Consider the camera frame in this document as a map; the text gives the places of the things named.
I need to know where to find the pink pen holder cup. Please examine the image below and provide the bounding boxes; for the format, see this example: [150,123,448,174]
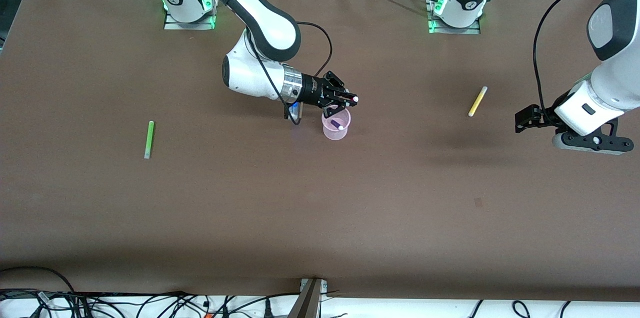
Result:
[321,106,352,141]

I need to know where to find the yellow highlighter pen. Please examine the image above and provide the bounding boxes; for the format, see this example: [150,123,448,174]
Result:
[468,86,488,118]

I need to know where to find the brown table cover sheet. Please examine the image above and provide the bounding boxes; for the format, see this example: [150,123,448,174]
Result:
[0,0,640,304]

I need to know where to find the green highlighter pen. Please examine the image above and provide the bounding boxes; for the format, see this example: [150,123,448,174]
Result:
[144,121,155,160]

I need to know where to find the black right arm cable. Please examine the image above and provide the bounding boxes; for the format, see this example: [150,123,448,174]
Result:
[245,21,333,126]

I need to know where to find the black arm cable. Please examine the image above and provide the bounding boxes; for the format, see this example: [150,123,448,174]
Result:
[245,21,333,126]
[533,0,640,111]

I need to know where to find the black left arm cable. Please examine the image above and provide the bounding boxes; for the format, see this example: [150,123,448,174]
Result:
[533,0,640,111]

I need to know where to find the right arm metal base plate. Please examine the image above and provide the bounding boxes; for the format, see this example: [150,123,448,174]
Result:
[164,6,217,30]

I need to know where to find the metal table edge bracket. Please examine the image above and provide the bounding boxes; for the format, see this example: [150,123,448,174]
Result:
[287,277,329,318]

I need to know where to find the thick black floor cable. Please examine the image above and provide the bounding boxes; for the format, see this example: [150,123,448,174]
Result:
[0,288,186,302]

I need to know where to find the black looped floor cable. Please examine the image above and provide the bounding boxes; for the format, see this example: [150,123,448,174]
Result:
[0,267,76,295]

